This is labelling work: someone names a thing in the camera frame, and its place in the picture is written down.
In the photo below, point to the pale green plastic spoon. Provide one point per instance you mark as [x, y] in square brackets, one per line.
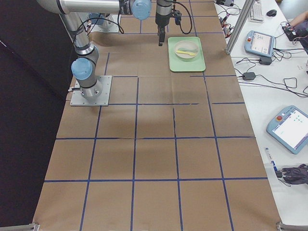
[187, 50]

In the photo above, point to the yellow plastic fork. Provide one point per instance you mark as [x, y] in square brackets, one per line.
[188, 53]

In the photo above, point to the beige round plate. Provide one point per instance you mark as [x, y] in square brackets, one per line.
[188, 45]

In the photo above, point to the black power adapter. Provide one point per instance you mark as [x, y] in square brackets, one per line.
[247, 76]
[265, 60]

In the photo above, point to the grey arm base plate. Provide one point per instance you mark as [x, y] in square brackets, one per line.
[98, 95]
[113, 29]

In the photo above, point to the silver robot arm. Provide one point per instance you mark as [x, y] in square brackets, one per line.
[121, 48]
[102, 20]

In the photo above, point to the black computer mouse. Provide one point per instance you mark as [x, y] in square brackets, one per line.
[271, 13]

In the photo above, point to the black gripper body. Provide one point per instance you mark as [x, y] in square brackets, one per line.
[161, 21]

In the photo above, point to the aluminium frame post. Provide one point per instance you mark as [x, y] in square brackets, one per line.
[239, 25]

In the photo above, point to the light green plastic tray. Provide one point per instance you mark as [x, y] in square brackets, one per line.
[176, 64]

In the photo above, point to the brown paper table cover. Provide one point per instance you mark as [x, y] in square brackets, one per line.
[189, 165]

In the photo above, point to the white keyboard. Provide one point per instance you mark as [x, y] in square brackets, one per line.
[256, 14]

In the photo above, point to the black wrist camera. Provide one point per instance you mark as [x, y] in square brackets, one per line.
[177, 16]

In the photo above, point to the blue teach pendant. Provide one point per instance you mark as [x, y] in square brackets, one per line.
[259, 44]
[290, 128]

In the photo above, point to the near blue teach pendant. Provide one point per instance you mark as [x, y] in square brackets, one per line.
[290, 128]

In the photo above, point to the far blue teach pendant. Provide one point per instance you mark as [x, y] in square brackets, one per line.
[259, 44]

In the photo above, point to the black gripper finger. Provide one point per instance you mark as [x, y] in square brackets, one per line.
[161, 36]

